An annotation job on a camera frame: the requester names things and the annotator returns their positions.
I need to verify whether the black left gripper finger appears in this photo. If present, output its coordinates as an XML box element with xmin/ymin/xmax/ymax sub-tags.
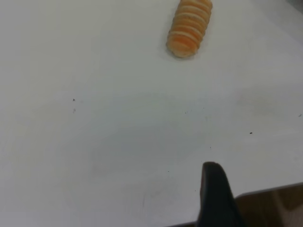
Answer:
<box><xmin>198</xmin><ymin>161</ymin><xmax>250</xmax><ymax>227</ymax></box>

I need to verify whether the spiral orange bread roll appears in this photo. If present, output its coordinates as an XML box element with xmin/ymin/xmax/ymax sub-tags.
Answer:
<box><xmin>166</xmin><ymin>0</ymin><xmax>213</xmax><ymax>58</ymax></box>

